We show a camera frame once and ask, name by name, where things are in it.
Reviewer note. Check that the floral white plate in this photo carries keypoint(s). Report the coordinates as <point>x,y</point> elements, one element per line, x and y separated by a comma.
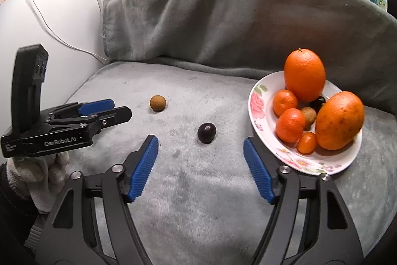
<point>266,125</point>

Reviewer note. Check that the dark plum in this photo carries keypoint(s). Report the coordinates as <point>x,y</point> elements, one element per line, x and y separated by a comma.
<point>207,133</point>
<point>318,102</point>

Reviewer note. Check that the grey fleece blanket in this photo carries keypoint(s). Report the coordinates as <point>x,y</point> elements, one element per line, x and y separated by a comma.
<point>217,19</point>

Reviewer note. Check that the orange mango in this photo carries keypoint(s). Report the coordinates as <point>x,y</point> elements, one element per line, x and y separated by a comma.
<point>340,120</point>

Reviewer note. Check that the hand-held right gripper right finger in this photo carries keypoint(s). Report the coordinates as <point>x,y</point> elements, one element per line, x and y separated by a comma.
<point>259,167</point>

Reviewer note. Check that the person's left forearm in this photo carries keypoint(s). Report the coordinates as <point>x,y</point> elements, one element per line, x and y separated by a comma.
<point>15,212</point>

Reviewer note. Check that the large orange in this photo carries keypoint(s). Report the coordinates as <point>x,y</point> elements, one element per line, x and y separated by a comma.
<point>305,75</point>

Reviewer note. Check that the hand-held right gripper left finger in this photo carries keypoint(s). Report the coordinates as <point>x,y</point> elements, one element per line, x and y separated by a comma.
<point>144,165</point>

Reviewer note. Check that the person's left hand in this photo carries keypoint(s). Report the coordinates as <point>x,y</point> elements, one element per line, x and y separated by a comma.
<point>37,178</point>

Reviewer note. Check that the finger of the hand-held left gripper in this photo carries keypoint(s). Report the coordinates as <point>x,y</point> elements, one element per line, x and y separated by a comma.
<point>118,114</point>
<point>96,107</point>

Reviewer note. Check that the small mandarin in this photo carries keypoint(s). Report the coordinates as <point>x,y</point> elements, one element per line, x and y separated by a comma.
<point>307,143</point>

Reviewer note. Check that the small brown kiwi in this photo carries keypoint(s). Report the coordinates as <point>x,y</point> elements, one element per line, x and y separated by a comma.
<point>158,103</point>

